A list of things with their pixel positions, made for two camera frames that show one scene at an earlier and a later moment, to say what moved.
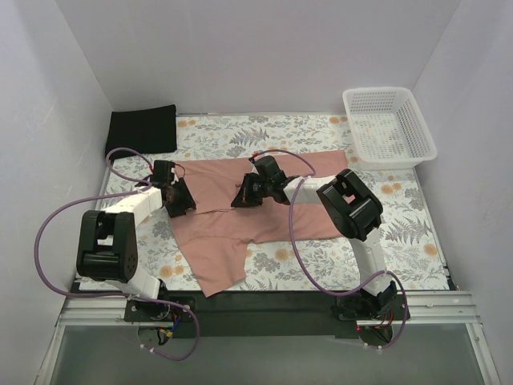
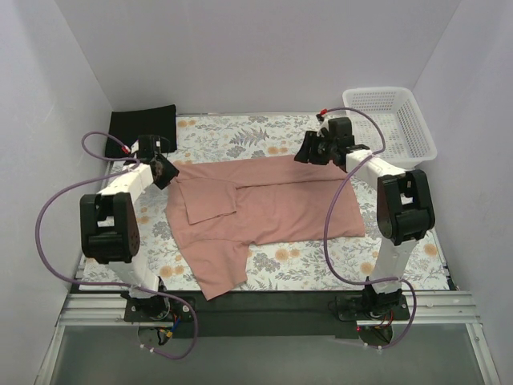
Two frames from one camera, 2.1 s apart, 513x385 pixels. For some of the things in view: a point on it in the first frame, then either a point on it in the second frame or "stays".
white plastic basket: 387,131 stays
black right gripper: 247,191 → 317,147
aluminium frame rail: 434,309 stays
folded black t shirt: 146,131 stays
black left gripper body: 179,199 → 163,172
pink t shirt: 215,235 stays
